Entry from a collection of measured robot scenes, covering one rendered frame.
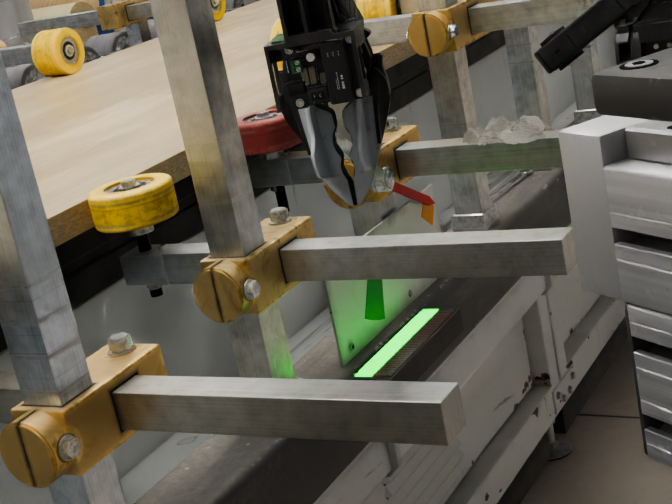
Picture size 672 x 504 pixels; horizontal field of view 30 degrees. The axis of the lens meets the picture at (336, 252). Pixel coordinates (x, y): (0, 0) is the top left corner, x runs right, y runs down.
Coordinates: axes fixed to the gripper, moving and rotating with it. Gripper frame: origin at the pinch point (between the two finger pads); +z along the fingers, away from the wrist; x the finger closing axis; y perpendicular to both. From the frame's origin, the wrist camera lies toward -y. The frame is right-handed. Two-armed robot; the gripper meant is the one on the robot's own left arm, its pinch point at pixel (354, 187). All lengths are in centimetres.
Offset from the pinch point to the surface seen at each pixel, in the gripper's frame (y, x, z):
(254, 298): 3.2, -9.7, 7.3
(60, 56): -105, -63, -4
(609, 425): -130, 19, 89
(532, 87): -68, 15, 7
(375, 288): -15.9, -2.6, 14.6
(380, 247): 1.9, 1.5, 5.0
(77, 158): -29.0, -34.6, -1.0
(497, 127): -22.2, 11.6, 1.9
